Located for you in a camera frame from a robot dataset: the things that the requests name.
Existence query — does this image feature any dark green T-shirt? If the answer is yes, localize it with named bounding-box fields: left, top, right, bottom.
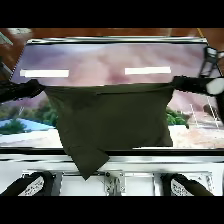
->
left=43, top=82, right=176, bottom=181

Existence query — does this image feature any silver frame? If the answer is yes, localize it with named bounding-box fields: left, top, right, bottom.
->
left=0, top=153, right=224, bottom=197

